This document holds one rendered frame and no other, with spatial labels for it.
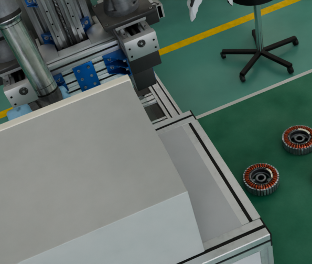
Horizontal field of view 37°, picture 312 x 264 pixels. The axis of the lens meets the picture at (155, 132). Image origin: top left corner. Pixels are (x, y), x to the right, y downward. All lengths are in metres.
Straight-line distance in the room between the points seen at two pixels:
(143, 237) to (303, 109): 1.03
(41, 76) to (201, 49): 2.07
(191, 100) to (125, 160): 2.15
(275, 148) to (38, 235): 0.99
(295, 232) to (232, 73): 1.90
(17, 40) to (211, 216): 0.82
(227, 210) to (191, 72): 2.29
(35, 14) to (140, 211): 1.42
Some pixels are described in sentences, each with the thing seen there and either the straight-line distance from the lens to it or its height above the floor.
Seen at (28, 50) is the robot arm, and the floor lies 1.24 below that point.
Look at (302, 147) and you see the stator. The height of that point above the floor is 0.78.
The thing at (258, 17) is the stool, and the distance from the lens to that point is 3.06.
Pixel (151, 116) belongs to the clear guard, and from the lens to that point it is 1.35.
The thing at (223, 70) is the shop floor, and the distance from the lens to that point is 3.20.
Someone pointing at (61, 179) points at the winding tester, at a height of 1.32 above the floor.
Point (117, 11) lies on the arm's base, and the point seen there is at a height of 1.06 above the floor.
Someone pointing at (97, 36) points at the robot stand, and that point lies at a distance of 2.03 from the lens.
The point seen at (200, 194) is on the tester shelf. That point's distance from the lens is 1.06.
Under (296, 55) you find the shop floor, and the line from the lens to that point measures 3.27.
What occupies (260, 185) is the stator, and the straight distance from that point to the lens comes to 1.48.
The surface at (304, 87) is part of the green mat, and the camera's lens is 1.85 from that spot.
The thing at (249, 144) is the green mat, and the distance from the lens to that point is 1.64.
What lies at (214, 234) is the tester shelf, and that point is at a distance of 0.99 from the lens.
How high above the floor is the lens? 1.95
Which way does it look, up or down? 43 degrees down
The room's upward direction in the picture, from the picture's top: 18 degrees counter-clockwise
